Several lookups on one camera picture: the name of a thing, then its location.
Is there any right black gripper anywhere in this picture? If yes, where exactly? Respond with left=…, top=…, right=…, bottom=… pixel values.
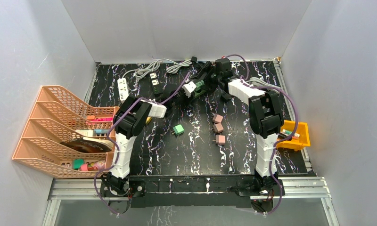
left=191, top=61, right=221, bottom=93

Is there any green power strip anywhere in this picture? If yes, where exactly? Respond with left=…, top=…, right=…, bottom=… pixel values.
left=192, top=81, right=215, bottom=98

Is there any light green plug adapter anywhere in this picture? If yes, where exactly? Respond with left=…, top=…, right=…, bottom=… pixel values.
left=195, top=81, right=204, bottom=89

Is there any short black power strip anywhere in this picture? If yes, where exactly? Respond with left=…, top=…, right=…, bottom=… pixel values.
left=149, top=73, right=163, bottom=97

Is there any pink plug adapter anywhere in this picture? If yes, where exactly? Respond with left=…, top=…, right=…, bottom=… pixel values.
left=212, top=114, right=223, bottom=124
left=211, top=123, right=224, bottom=134
left=213, top=135, right=226, bottom=145

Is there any white power strip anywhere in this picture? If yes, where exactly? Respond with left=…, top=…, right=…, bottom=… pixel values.
left=117, top=78, right=129, bottom=103

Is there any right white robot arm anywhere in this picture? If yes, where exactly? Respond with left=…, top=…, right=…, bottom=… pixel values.
left=184, top=58, right=284, bottom=195

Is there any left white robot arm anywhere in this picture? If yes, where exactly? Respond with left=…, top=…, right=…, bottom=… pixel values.
left=102, top=82, right=196, bottom=196

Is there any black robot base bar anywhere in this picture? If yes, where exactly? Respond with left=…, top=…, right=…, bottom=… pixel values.
left=98, top=174, right=286, bottom=213

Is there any yellow plastic bin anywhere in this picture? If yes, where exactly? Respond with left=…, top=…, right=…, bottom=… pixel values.
left=277, top=120, right=311, bottom=151

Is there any orange plastic file rack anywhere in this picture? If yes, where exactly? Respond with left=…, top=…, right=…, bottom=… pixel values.
left=12, top=85, right=118, bottom=179

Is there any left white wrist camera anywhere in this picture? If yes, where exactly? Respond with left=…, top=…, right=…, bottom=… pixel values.
left=182, top=81, right=197, bottom=97

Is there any black coiled cable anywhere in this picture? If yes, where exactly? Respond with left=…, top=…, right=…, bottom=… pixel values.
left=191, top=56, right=213, bottom=74

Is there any grey coiled cable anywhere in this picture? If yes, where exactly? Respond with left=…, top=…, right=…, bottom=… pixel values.
left=246, top=76, right=281, bottom=91
left=165, top=59, right=194, bottom=75

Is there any white strip grey cable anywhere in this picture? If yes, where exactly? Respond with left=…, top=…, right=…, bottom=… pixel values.
left=121, top=59, right=164, bottom=81

